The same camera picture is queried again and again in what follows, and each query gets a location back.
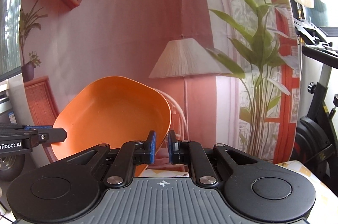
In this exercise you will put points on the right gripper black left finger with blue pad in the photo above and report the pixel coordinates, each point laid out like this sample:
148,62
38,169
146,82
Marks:
130,155

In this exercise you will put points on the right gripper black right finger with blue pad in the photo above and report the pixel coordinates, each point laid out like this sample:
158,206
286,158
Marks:
193,155

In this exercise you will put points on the orange square plate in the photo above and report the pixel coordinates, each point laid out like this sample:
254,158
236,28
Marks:
112,110

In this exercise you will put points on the printed room backdrop cloth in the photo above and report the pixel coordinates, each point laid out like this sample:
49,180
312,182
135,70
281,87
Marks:
227,68

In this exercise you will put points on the black exercise bike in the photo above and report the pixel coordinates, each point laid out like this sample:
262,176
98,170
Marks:
315,144

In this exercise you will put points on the floral checkered tablecloth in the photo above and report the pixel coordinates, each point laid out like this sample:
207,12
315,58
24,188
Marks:
321,189

